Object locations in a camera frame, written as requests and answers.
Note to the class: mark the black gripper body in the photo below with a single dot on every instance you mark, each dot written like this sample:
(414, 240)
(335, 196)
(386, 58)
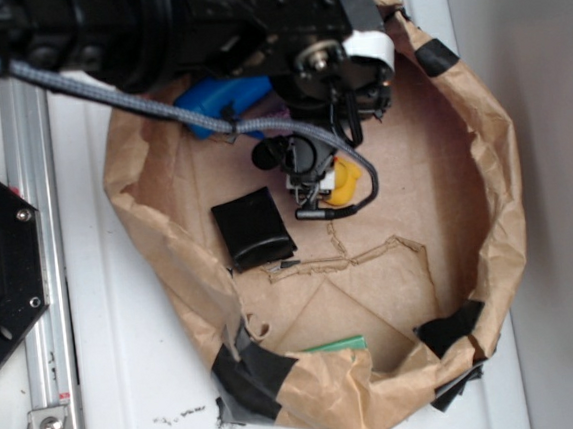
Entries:
(334, 89)

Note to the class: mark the yellow rubber duck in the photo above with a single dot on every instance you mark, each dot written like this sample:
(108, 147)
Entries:
(346, 176)

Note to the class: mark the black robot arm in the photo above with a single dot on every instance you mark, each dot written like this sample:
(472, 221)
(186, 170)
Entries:
(140, 55)

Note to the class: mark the blue plastic bottle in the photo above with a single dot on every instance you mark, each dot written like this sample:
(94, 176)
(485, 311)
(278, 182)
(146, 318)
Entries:
(225, 99)

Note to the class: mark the black tape patch inside bag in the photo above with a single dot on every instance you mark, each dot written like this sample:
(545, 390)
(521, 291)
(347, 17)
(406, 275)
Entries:
(253, 230)

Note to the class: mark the crumpled brown paper bag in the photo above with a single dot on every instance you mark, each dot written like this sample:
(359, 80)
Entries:
(426, 274)

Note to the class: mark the green block toy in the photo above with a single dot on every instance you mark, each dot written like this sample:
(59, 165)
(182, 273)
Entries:
(356, 342)

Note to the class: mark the aluminium extrusion rail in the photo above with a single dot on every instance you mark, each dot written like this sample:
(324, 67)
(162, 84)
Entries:
(50, 346)

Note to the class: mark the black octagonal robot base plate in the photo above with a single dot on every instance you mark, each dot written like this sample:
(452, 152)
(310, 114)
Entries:
(22, 290)

